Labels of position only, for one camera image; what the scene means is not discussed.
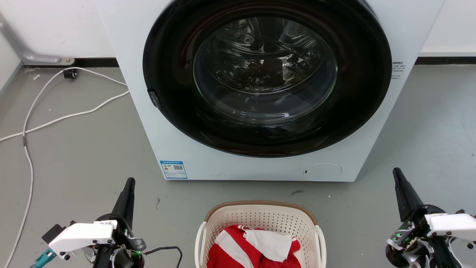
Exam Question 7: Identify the white cloth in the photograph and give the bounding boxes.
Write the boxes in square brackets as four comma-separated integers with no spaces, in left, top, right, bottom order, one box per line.
[244,229,293,262]

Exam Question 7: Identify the blue white energy label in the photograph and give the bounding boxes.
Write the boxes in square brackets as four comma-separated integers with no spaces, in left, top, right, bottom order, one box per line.
[160,160,188,180]

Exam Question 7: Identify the round washer filter cover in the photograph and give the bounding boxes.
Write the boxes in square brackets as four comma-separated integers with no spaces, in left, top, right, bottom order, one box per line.
[303,163,342,182]

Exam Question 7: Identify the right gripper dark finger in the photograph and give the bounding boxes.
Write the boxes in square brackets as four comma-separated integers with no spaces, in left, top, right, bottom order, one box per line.
[393,167,425,223]

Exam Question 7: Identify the teal plastic connector piece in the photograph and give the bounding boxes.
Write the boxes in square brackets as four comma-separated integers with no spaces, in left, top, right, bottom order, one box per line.
[29,248,57,268]

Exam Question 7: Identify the black round washer door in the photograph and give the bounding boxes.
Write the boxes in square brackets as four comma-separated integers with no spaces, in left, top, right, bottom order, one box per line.
[142,0,392,158]

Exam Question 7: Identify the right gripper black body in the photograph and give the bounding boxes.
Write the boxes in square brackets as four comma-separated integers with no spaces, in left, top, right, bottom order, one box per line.
[385,204,461,268]

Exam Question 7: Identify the white front-load washing machine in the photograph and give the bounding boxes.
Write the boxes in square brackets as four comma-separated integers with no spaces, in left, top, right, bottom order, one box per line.
[95,0,446,182]

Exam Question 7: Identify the small black text sticker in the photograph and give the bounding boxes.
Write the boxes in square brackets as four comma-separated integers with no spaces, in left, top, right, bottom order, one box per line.
[391,61,406,80]

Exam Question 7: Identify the cream perforated laundry basket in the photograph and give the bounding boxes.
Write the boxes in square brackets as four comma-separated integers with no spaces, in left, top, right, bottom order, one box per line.
[194,201,327,268]

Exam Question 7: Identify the grey angled floor pipe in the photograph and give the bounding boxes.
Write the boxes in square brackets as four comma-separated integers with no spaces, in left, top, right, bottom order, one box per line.
[0,13,75,66]

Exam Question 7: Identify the grey washer door latch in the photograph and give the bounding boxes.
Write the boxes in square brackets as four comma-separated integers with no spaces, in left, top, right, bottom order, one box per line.
[148,89,161,109]

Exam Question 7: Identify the long white floor cable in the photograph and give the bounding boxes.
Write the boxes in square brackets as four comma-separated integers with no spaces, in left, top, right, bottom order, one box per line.
[3,67,128,268]

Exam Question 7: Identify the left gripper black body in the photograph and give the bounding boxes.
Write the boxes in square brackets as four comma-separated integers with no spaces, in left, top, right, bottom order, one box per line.
[92,214,147,268]

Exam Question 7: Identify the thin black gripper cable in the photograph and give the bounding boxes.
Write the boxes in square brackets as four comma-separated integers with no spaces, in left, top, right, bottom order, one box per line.
[143,246,183,268]

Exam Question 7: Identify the red white striped garment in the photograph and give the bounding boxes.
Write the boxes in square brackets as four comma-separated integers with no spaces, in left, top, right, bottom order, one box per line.
[207,225,302,268]

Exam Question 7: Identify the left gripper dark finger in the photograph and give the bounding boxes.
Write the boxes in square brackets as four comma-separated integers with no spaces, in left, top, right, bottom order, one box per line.
[111,177,136,228]

